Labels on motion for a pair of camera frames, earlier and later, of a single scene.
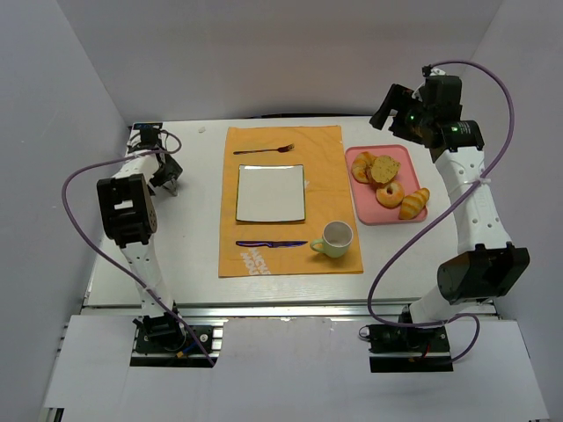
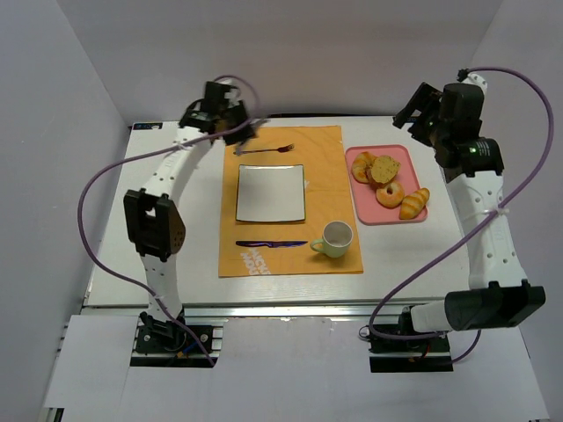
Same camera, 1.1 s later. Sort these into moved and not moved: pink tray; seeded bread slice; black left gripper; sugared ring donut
Moved: black left gripper
Not moved: seeded bread slice; sugared ring donut; pink tray
